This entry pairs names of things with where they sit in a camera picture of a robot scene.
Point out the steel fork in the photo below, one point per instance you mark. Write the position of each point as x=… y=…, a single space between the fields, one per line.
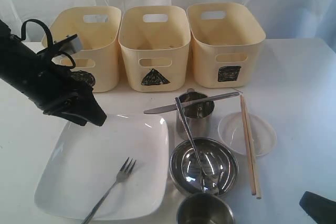
x=122 y=175

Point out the cream bin with circle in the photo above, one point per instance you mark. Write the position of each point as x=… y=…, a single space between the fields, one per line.
x=97 y=28

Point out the cream bin with square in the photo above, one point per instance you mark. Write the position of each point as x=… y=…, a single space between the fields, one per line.
x=227 y=40

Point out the steel cup front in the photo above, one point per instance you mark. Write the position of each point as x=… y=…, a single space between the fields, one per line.
x=204 y=208

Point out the cream bin with triangle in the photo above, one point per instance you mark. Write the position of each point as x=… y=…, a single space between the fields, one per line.
x=155 y=43

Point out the steel bowl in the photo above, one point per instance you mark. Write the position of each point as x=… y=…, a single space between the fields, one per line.
x=217 y=160

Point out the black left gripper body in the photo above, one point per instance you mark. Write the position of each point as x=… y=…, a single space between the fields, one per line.
x=56 y=87

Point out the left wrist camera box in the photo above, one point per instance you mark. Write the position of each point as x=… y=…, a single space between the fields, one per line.
x=71 y=44

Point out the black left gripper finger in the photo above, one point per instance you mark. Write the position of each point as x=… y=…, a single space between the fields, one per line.
x=73 y=115
x=88 y=109

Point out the white square plate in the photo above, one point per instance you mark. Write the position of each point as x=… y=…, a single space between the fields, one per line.
x=86 y=160

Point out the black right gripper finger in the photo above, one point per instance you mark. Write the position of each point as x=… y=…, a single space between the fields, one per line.
x=320 y=209

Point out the steel spoon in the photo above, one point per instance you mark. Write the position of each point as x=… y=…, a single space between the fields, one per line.
x=207 y=184

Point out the steel mug rear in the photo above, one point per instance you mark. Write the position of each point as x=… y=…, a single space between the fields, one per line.
x=198 y=116

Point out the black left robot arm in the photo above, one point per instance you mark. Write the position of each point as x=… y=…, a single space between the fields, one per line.
x=17 y=60

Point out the white round bowl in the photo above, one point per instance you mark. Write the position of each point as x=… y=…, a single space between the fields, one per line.
x=231 y=134

